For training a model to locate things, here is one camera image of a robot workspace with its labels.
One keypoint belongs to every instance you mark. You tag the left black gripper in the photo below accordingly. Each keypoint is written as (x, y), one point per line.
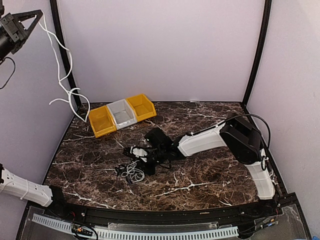
(19, 33)

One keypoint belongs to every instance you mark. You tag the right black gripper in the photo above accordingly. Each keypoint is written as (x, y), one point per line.
(149, 170)

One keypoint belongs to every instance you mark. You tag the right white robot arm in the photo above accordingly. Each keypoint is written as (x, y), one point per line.
(243, 140)

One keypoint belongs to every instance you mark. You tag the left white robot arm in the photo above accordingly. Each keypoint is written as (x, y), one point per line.
(44, 195)

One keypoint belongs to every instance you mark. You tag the right yellow plastic bin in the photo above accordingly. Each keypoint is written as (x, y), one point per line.
(143, 108)

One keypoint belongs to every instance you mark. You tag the yellow plastic bin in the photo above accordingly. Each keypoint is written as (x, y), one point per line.
(101, 121)
(143, 108)

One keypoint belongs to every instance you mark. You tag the grey plastic bin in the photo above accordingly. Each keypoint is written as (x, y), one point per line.
(122, 113)

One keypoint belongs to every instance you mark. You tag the left yellow plastic bin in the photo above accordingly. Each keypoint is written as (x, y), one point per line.
(101, 121)

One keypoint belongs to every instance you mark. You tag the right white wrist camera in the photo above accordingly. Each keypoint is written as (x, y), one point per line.
(138, 153)

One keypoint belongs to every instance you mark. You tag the left black frame post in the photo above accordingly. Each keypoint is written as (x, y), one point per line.
(59, 33)

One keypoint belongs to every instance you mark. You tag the black frame post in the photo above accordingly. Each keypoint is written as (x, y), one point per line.
(259, 51)
(59, 33)

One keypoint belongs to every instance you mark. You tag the black front rail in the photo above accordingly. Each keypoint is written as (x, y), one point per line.
(236, 215)

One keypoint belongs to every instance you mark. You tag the white slotted cable duct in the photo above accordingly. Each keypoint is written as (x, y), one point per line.
(135, 232)

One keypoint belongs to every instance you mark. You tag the right black frame post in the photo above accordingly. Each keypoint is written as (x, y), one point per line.
(259, 51)

